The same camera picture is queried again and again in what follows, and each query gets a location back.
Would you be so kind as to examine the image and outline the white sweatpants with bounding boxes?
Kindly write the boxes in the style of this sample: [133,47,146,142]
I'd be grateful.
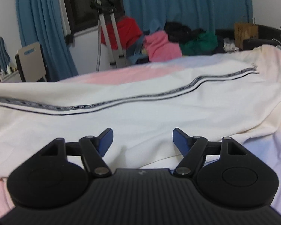
[0,49,281,181]

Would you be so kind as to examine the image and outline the pastel bed sheet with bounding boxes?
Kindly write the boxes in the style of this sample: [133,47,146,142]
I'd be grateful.
[0,44,281,218]

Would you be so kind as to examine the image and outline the white dressing table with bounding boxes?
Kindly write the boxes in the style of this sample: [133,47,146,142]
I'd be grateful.
[0,71,22,83]

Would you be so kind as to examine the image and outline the green garment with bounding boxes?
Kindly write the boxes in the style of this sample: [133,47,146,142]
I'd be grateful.
[180,32,219,56]

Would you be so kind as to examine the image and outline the pink garment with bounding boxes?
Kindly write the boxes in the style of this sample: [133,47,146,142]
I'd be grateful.
[143,31,182,62]

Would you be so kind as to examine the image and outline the beige black chair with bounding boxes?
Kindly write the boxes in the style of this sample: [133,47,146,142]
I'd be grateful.
[15,42,47,82]

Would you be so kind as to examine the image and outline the black garment pile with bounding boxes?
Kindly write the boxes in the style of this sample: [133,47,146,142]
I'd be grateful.
[163,22,225,54]

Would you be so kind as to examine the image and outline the red garment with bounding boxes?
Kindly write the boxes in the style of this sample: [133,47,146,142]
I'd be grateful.
[106,16,143,50]

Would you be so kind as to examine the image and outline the brown paper bag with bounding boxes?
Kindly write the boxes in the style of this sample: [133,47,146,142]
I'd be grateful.
[234,15,258,49]

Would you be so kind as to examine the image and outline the dark window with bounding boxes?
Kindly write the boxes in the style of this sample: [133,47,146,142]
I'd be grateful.
[64,0,125,34]

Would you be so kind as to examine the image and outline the black sofa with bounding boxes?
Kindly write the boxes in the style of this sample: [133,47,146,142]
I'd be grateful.
[215,24,281,51]

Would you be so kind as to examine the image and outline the blue left curtain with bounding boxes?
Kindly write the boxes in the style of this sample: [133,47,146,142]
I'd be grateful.
[16,0,78,81]

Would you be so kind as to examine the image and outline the blue curtain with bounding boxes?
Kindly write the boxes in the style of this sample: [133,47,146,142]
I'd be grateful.
[123,0,253,32]
[16,0,78,81]

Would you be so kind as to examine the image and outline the silver tripod stand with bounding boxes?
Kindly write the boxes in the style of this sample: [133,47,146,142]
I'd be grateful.
[90,0,126,72]

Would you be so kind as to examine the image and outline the blue right curtain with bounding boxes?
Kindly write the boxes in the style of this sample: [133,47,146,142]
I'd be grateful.
[123,0,253,32]

